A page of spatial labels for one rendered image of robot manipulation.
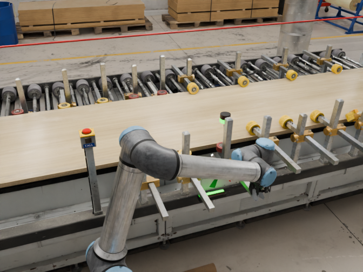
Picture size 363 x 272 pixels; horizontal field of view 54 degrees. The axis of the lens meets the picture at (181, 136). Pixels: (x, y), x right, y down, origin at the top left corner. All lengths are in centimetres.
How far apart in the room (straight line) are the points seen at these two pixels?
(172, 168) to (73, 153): 107
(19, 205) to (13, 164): 24
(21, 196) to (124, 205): 89
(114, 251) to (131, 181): 35
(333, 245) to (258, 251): 58
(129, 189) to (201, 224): 139
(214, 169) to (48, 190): 113
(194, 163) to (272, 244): 169
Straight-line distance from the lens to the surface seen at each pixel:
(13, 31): 741
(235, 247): 283
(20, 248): 222
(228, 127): 199
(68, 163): 213
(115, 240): 157
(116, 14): 773
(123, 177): 139
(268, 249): 287
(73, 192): 223
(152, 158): 124
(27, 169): 216
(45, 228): 207
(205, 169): 136
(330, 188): 330
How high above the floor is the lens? 212
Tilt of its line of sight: 32 degrees down
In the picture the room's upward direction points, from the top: 1 degrees clockwise
